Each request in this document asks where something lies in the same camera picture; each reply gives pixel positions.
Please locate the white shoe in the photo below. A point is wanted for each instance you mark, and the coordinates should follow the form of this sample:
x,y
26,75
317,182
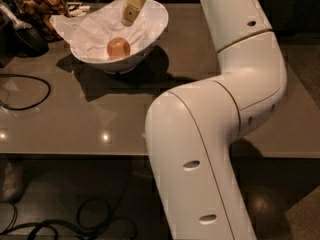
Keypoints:
x,y
13,185

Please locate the glass jar of snacks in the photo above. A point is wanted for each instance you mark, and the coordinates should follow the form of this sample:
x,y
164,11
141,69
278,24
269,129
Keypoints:
x,y
40,12

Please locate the small white items behind bowl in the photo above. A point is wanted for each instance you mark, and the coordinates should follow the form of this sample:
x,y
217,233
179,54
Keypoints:
x,y
78,10

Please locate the orange-red apple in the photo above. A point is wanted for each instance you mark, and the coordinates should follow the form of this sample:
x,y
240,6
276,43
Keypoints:
x,y
118,48

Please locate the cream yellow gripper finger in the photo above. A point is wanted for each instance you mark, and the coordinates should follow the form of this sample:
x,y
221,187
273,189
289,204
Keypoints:
x,y
131,11

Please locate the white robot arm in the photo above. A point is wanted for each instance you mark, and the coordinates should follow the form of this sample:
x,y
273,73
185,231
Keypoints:
x,y
189,128

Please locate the white bowl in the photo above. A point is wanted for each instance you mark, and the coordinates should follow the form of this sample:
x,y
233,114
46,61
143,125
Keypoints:
x,y
157,18

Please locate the white crumpled paper sheet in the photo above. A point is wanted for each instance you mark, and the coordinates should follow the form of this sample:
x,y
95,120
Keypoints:
x,y
89,35

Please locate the black round appliance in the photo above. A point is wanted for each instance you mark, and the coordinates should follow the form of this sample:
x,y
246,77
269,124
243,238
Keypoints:
x,y
30,41

